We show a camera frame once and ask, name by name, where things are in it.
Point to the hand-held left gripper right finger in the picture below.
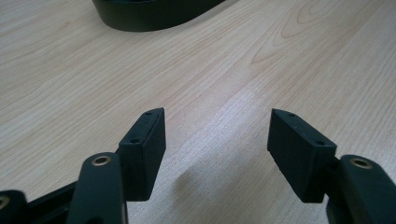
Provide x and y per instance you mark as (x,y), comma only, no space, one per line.
(300,155)

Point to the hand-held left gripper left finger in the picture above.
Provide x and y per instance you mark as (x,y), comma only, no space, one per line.
(143,155)

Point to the black key stand with tray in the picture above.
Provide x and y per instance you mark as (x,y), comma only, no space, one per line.
(149,15)

